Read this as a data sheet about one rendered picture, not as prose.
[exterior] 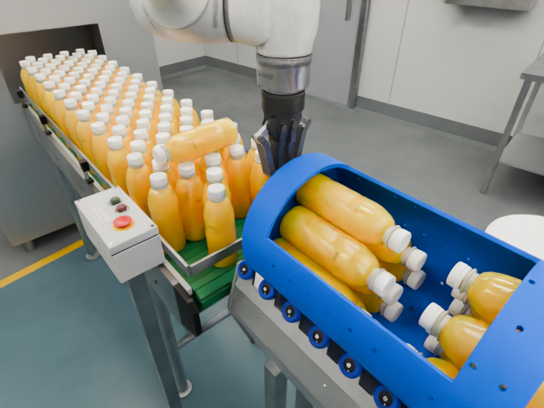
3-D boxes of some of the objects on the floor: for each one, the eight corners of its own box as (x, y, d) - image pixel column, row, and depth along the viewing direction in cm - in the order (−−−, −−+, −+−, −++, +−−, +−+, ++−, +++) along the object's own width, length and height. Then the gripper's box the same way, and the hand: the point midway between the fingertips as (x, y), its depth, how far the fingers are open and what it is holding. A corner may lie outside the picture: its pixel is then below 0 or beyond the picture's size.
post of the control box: (183, 447, 139) (120, 257, 80) (178, 438, 141) (112, 247, 83) (192, 439, 141) (137, 248, 82) (187, 431, 143) (129, 240, 85)
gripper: (295, 74, 68) (291, 183, 82) (239, 90, 61) (244, 205, 75) (325, 84, 63) (315, 197, 77) (268, 102, 56) (268, 223, 70)
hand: (281, 187), depth 74 cm, fingers closed, pressing on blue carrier
